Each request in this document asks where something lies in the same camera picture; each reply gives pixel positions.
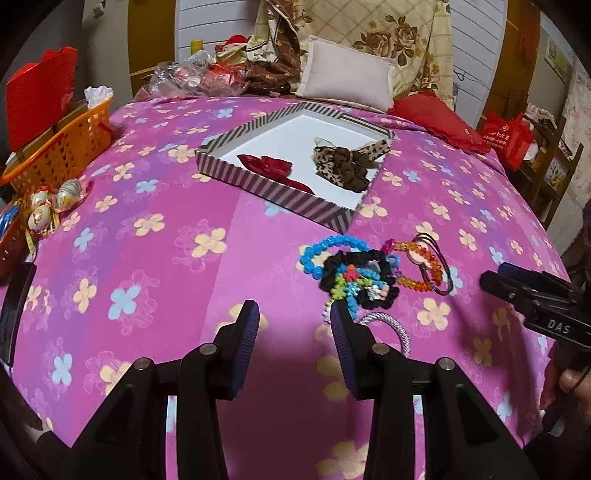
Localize black elastic with pink charm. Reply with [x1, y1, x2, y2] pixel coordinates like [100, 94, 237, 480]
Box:
[407, 233, 454, 296]

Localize silver white hair tie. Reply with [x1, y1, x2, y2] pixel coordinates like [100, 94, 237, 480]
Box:
[358, 311, 412, 357]

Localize orange bead bracelet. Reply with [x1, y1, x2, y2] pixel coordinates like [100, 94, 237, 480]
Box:
[392, 240, 445, 293]

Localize black scrunchie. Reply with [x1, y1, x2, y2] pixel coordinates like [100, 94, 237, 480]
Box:
[318, 250, 400, 318]

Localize colourful flower bead bracelet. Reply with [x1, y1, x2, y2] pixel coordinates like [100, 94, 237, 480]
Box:
[321, 239, 403, 324]

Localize blue bead bracelet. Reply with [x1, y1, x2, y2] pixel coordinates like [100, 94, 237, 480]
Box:
[298, 233, 371, 281]

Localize leopard print bow scrunchie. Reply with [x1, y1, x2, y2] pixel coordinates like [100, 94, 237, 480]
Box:
[312, 138, 390, 193]

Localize red satin bow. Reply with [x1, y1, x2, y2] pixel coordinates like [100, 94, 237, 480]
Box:
[238, 154, 314, 195]

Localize right hand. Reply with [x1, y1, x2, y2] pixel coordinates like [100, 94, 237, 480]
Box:
[539, 358, 591, 427]

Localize wooden chair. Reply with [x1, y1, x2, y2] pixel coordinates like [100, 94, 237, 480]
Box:
[516, 115, 584, 230]

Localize red shopping bag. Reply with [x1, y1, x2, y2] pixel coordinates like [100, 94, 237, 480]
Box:
[480, 112, 535, 172]

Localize pink floral bedspread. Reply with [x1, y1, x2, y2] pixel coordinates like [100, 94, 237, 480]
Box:
[12, 97, 565, 479]

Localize red cushion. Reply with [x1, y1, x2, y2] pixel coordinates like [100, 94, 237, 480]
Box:
[388, 90, 490, 155]

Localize striped shallow cardboard box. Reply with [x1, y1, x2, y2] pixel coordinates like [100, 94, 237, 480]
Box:
[197, 102, 394, 234]

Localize foil wrapped egg ornaments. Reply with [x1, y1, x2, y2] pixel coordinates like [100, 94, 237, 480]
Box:
[26, 178, 89, 237]

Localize beige floral quilt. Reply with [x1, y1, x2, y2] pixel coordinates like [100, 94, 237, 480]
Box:
[245, 0, 454, 108]

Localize grey white pillow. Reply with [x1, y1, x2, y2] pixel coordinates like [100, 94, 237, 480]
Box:
[295, 35, 394, 113]

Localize orange plastic basket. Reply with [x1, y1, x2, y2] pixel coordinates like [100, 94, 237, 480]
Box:
[1, 98, 115, 195]

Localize white tissue paper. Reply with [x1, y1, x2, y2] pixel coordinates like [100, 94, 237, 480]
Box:
[84, 85, 113, 109]

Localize santa plush toy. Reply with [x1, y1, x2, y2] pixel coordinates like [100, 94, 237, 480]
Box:
[214, 35, 249, 65]

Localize red gift bag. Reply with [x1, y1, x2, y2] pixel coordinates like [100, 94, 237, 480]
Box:
[5, 46, 77, 151]

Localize clear plastic bag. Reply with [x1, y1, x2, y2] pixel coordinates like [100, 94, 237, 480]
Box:
[134, 50, 249, 102]

